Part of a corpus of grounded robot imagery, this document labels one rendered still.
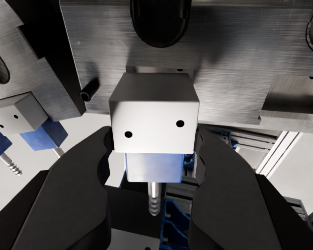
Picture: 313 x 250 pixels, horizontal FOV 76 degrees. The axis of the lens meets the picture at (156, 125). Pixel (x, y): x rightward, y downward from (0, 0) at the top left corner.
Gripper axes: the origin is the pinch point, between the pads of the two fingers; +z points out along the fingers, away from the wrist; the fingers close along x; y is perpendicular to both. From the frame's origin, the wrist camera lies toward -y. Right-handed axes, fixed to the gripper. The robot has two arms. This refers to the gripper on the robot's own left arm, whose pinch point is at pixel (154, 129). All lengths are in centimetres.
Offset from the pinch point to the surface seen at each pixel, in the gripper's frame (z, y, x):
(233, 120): 4.2, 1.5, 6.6
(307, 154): 93, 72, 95
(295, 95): 5.9, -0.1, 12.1
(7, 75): 11.0, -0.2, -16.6
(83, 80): 5.6, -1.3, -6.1
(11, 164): 14.0, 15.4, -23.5
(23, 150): 126, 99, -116
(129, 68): 5.9, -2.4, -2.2
